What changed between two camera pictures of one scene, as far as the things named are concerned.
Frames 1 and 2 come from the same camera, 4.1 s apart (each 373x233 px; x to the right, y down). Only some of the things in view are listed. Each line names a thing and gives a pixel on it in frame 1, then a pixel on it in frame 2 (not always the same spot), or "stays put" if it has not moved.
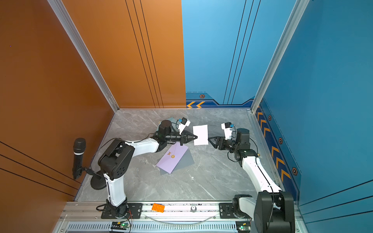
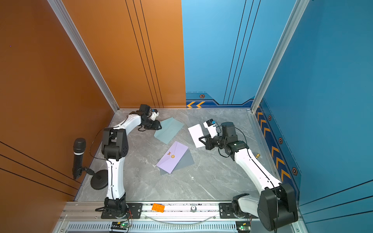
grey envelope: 186,160 stays put
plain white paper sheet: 201,132 stays put
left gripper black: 184,138 → 156,126
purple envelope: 172,158 stays put
